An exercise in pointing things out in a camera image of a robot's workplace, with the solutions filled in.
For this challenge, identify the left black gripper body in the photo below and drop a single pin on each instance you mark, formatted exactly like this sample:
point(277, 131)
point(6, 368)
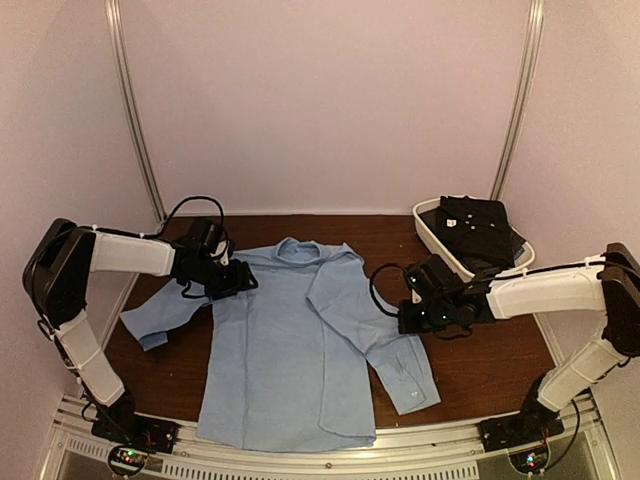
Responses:
point(214, 281)

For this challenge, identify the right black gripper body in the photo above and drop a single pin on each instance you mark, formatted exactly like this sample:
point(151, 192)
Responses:
point(436, 318)

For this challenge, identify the white plastic basket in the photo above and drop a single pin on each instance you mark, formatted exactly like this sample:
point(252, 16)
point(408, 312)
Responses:
point(424, 220)

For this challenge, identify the light blue long sleeve shirt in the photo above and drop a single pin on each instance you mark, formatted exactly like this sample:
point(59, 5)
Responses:
point(290, 360)

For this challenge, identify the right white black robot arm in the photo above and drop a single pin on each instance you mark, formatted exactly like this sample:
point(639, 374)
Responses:
point(608, 283)

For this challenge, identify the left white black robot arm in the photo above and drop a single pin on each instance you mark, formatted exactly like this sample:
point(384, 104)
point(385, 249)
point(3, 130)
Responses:
point(56, 279)

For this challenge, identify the black folded shirt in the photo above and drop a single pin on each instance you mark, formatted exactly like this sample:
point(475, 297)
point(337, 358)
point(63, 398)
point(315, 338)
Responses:
point(477, 227)

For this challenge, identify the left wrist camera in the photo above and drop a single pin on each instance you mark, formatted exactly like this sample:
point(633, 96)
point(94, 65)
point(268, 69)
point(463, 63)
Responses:
point(222, 252)

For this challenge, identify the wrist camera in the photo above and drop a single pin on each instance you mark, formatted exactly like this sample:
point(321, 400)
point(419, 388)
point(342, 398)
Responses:
point(222, 252)
point(415, 295)

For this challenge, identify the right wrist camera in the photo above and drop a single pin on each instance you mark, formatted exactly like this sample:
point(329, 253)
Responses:
point(415, 295)

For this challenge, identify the front aluminium rail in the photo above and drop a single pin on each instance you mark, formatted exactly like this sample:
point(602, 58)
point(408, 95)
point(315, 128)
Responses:
point(451, 450)

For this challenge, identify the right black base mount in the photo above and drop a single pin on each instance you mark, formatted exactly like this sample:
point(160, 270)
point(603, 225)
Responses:
point(518, 429)

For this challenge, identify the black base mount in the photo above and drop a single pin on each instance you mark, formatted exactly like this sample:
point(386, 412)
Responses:
point(518, 429)
point(142, 432)

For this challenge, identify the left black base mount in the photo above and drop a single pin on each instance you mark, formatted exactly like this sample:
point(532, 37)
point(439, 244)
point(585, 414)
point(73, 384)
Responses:
point(142, 432)

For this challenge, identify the left aluminium frame post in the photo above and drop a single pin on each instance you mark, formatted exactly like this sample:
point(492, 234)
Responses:
point(131, 110)

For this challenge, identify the aluminium frame post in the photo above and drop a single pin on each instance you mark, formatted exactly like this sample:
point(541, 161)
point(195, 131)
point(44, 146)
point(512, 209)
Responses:
point(525, 79)
point(131, 110)

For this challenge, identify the right aluminium frame post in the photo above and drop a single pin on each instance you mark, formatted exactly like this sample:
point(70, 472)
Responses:
point(525, 79)

